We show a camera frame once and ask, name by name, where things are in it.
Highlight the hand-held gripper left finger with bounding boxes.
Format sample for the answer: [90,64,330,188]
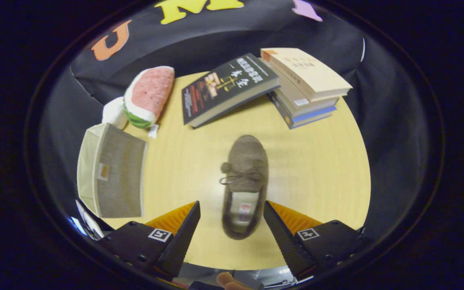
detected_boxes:
[98,201,201,279]

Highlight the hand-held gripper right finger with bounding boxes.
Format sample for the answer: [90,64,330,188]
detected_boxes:
[263,200,372,281]

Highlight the brown shoe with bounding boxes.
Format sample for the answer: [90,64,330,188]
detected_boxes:
[220,135,269,240]

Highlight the cream fabric storage box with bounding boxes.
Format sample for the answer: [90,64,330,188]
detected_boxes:
[77,123,148,218]

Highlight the dark blue book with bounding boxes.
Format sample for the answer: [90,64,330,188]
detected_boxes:
[267,91,337,130]

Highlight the beige book white label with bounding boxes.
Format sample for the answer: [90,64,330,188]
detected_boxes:
[274,77,340,117]

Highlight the white plush toy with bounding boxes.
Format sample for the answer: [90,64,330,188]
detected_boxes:
[102,97,128,129]

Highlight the watermelon slice plush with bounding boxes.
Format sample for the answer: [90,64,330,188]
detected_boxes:
[123,66,175,139]

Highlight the black cover book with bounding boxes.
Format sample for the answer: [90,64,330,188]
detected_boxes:
[182,53,280,128]

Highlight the thick beige book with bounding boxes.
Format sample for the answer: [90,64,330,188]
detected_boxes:
[261,48,353,102]

